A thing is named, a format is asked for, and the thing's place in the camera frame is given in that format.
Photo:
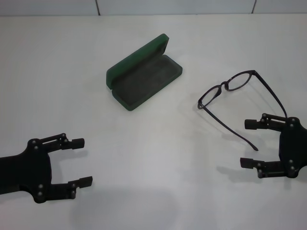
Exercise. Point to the black glasses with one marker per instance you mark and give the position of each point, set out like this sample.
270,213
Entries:
224,84

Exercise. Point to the green glasses case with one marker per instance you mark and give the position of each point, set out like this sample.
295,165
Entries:
144,81

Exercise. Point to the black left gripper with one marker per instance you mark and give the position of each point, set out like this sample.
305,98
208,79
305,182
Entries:
24,172

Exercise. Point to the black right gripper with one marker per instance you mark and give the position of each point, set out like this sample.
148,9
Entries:
293,148

